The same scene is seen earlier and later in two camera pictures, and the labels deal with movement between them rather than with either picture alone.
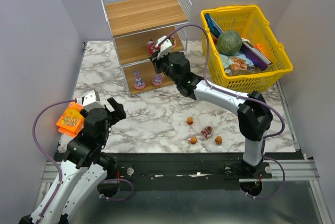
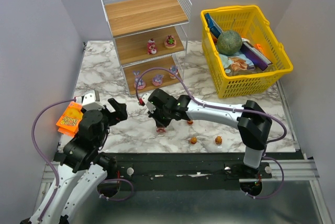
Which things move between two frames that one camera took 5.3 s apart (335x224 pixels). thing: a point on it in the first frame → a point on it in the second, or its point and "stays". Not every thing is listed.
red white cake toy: [207, 132] → [161, 130]
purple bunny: [157, 80] stays
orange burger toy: [193, 140] stays
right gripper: [157, 62] → [159, 114]
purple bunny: [139, 84] stays
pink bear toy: [151, 47] stays
